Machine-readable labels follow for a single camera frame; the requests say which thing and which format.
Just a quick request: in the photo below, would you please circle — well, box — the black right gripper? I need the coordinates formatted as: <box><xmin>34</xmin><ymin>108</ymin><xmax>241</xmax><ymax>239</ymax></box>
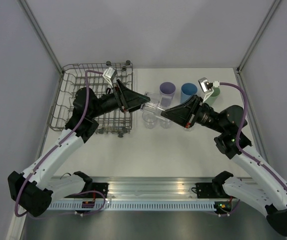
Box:
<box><xmin>160</xmin><ymin>93</ymin><xmax>226</xmax><ymax>134</ymax></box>

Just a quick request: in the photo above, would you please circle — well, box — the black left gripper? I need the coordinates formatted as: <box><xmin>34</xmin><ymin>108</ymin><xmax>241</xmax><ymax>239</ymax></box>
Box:
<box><xmin>90</xmin><ymin>79</ymin><xmax>151</xmax><ymax>119</ymax></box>

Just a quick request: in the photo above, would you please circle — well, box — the clear glass cup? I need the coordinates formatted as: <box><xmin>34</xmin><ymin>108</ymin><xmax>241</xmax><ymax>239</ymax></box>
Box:
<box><xmin>159</xmin><ymin>118</ymin><xmax>173</xmax><ymax>129</ymax></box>
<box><xmin>140</xmin><ymin>92</ymin><xmax>172</xmax><ymax>118</ymax></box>
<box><xmin>183</xmin><ymin>126</ymin><xmax>194</xmax><ymax>132</ymax></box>
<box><xmin>142</xmin><ymin>112</ymin><xmax>158</xmax><ymax>130</ymax></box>

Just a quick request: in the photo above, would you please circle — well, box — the blue plastic cup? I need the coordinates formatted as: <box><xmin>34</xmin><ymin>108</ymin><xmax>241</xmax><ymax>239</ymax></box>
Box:
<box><xmin>180</xmin><ymin>82</ymin><xmax>198</xmax><ymax>104</ymax></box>

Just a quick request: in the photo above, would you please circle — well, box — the lavender plastic cup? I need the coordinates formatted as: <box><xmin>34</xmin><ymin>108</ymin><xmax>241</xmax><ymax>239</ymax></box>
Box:
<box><xmin>159</xmin><ymin>82</ymin><xmax>176</xmax><ymax>107</ymax></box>

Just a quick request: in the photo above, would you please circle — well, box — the green plastic cup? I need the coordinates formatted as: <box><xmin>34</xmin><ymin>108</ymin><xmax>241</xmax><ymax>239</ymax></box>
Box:
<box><xmin>204</xmin><ymin>87</ymin><xmax>221</xmax><ymax>106</ymax></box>

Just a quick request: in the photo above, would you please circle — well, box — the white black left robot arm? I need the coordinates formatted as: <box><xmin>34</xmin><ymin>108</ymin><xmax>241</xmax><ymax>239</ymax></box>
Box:
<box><xmin>7</xmin><ymin>80</ymin><xmax>151</xmax><ymax>217</ymax></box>

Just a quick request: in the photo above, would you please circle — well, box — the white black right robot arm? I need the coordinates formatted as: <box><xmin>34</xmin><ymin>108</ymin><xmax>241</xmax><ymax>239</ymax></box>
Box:
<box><xmin>161</xmin><ymin>95</ymin><xmax>287</xmax><ymax>237</ymax></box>

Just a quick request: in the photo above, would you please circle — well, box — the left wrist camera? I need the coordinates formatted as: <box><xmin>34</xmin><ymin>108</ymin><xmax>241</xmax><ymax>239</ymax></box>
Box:
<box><xmin>102</xmin><ymin>67</ymin><xmax>117</xmax><ymax>87</ymax></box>

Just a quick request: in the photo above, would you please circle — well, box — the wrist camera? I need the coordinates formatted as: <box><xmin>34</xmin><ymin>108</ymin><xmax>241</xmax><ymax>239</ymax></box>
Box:
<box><xmin>198</xmin><ymin>77</ymin><xmax>220</xmax><ymax>102</ymax></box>
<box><xmin>102</xmin><ymin>67</ymin><xmax>117</xmax><ymax>87</ymax></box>

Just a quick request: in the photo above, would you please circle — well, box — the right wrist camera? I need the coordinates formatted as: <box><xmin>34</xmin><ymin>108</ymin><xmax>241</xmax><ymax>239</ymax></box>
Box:
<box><xmin>198</xmin><ymin>77</ymin><xmax>220</xmax><ymax>102</ymax></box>

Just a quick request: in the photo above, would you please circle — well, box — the grey wire dish rack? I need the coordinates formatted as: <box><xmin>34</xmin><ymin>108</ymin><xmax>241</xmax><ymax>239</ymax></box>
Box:
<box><xmin>47</xmin><ymin>60</ymin><xmax>134</xmax><ymax>138</ymax></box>

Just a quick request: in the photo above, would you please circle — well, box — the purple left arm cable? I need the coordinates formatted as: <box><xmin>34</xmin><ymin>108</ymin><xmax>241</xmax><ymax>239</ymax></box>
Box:
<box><xmin>13</xmin><ymin>69</ymin><xmax>107</xmax><ymax>218</ymax></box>

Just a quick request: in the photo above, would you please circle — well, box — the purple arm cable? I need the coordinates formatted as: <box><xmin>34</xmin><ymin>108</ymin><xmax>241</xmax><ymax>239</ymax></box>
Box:
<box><xmin>13</xmin><ymin>69</ymin><xmax>107</xmax><ymax>218</ymax></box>
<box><xmin>219</xmin><ymin>81</ymin><xmax>287</xmax><ymax>238</ymax></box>

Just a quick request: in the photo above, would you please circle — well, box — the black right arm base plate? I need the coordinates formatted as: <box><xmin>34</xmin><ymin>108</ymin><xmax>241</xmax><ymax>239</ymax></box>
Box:
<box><xmin>195</xmin><ymin>182</ymin><xmax>219</xmax><ymax>199</ymax></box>

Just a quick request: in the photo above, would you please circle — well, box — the aluminium mounting rail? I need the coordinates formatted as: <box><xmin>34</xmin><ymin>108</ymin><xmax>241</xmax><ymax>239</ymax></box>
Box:
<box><xmin>85</xmin><ymin>177</ymin><xmax>213</xmax><ymax>201</ymax></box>

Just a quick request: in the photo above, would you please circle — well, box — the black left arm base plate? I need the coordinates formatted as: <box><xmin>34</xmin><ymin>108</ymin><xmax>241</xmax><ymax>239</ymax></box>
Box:
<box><xmin>90</xmin><ymin>182</ymin><xmax>109</xmax><ymax>198</ymax></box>

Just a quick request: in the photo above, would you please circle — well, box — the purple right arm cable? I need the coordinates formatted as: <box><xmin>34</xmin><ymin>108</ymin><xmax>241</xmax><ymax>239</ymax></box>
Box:
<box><xmin>219</xmin><ymin>81</ymin><xmax>287</xmax><ymax>238</ymax></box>

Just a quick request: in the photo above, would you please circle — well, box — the white slotted cable duct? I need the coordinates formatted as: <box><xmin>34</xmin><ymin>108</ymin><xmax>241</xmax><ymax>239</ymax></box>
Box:
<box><xmin>48</xmin><ymin>200</ymin><xmax>216</xmax><ymax>212</ymax></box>

